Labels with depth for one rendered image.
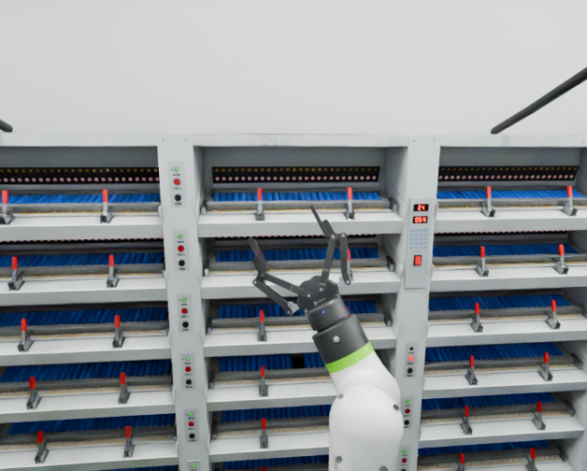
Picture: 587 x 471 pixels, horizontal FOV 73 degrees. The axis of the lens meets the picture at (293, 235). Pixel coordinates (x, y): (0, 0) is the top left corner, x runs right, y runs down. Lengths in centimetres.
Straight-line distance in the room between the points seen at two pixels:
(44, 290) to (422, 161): 115
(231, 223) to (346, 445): 72
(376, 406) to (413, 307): 74
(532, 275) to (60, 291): 143
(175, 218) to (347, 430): 77
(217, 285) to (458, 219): 75
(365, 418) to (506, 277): 92
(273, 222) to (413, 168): 44
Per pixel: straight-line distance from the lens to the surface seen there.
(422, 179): 123
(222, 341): 129
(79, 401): 149
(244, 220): 117
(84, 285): 132
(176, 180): 115
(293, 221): 116
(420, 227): 125
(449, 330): 143
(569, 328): 164
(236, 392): 139
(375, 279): 126
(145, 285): 125
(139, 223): 120
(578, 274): 158
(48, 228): 129
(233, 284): 121
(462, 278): 136
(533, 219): 143
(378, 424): 61
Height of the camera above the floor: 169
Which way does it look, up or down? 12 degrees down
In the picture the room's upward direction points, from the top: straight up
